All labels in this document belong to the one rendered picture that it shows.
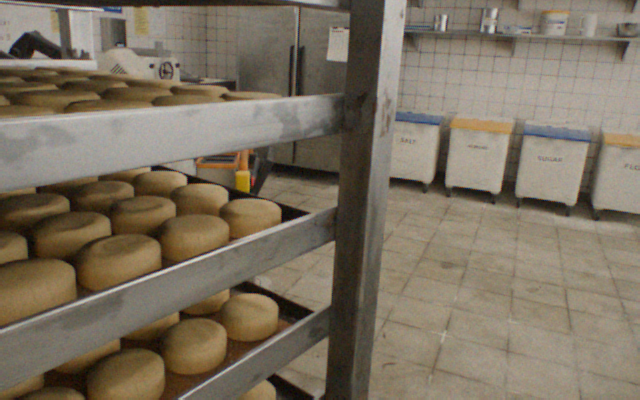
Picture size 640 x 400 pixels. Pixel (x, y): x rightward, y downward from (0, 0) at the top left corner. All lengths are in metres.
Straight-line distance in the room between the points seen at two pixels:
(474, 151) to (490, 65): 1.01
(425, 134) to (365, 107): 4.50
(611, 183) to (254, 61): 3.47
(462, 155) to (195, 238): 4.54
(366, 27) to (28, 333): 0.28
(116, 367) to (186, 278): 0.10
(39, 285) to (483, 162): 4.64
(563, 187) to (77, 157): 4.73
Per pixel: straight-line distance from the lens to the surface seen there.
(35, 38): 2.30
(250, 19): 5.18
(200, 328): 0.41
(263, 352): 0.38
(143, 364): 0.38
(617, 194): 4.93
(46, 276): 0.31
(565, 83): 5.39
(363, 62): 0.37
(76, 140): 0.25
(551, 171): 4.83
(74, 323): 0.27
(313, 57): 4.86
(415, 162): 4.93
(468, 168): 4.86
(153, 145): 0.27
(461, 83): 5.42
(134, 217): 0.39
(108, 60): 1.88
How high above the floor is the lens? 1.37
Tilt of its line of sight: 16 degrees down
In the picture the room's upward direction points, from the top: 3 degrees clockwise
